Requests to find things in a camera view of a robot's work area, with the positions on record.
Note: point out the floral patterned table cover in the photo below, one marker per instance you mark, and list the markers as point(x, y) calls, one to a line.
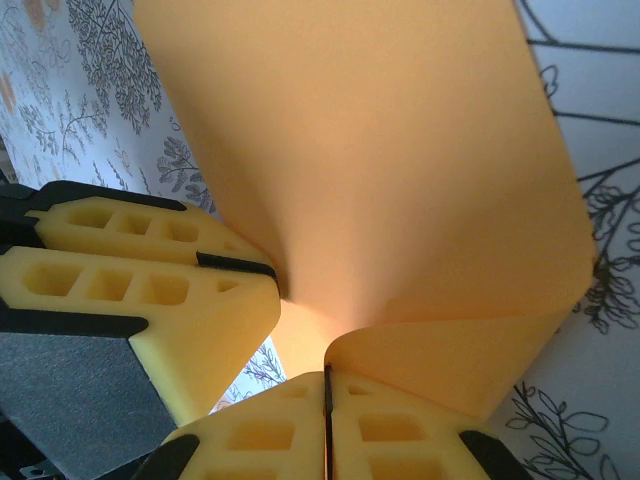
point(600, 350)

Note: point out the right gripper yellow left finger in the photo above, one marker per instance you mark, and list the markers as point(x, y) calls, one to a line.
point(260, 435)

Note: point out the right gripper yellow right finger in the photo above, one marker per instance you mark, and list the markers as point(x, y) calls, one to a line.
point(400, 435)

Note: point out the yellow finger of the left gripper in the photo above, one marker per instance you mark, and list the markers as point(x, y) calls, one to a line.
point(210, 235)
point(215, 325)

